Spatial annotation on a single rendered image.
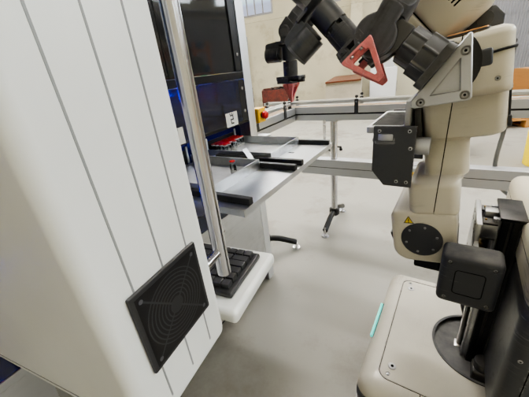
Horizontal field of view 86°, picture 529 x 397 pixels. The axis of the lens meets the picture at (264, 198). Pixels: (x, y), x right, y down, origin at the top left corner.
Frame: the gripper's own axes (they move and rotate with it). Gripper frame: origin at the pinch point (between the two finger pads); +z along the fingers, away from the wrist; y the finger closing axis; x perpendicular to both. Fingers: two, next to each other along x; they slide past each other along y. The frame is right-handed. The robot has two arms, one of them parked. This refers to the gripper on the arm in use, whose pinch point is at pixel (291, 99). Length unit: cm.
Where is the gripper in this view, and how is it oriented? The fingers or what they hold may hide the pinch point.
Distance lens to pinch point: 124.7
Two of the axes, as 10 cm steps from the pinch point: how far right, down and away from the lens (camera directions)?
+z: 0.9, 9.0, 4.2
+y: -8.6, -1.4, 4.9
